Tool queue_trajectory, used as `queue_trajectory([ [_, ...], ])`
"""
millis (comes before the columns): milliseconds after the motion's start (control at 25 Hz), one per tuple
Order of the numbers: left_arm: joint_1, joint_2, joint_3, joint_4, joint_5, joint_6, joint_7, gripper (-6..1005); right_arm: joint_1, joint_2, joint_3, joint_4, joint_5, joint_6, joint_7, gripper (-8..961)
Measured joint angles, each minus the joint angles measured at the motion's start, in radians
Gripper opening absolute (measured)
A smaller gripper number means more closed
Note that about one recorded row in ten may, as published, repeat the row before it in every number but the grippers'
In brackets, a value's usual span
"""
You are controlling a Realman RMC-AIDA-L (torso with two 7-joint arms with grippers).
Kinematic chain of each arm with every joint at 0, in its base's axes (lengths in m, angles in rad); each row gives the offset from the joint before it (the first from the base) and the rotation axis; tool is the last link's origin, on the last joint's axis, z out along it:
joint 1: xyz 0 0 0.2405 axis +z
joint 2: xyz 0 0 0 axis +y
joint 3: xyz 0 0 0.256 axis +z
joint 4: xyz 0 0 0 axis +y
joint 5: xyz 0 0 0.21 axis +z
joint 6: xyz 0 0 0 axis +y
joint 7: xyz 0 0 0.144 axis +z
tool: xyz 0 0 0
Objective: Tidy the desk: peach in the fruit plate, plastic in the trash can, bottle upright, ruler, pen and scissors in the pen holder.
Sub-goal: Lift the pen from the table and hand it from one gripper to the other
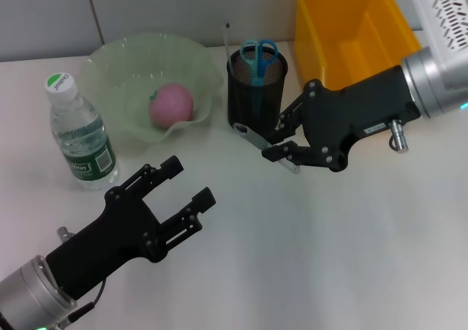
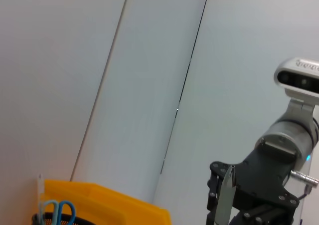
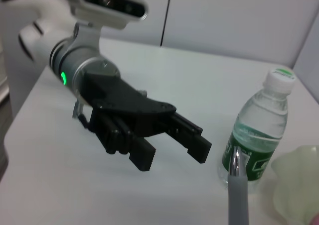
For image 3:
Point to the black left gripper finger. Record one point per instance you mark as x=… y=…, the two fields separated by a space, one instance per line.
x=142 y=157
x=197 y=147

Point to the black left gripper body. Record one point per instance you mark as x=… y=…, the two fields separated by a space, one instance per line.
x=119 y=97

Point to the grey white ballpoint pen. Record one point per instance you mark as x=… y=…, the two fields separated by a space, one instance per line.
x=238 y=197

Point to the clear green-label water bottle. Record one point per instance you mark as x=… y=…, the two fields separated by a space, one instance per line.
x=261 y=115

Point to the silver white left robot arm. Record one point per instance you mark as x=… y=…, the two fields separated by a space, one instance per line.
x=72 y=60

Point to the translucent green fruit plate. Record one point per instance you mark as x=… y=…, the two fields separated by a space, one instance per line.
x=294 y=185

